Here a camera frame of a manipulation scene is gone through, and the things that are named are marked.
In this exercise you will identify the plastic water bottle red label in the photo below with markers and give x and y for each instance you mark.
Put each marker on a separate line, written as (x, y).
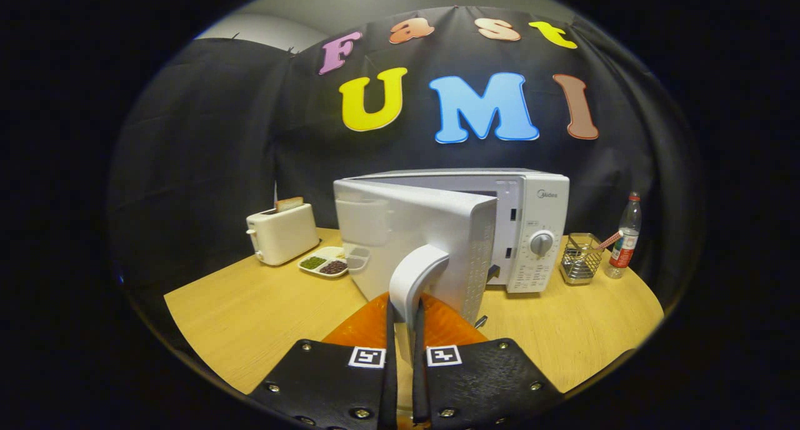
(627, 236)

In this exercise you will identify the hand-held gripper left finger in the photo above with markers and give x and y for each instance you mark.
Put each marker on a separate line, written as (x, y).
(390, 367)

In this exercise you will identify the white divided dish with beans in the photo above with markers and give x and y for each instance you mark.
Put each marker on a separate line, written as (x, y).
(322, 262)

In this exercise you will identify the toast bread slice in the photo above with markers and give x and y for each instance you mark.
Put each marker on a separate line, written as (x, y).
(289, 204)

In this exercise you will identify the white microwave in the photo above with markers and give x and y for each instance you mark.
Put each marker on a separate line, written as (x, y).
(425, 230)

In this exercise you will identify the pink striped straw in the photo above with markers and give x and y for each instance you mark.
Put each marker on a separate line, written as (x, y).
(609, 240)

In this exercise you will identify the white toaster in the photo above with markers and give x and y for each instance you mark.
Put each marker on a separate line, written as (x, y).
(284, 236)

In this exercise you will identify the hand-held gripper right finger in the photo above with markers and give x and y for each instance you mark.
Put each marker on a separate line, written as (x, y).
(419, 367)

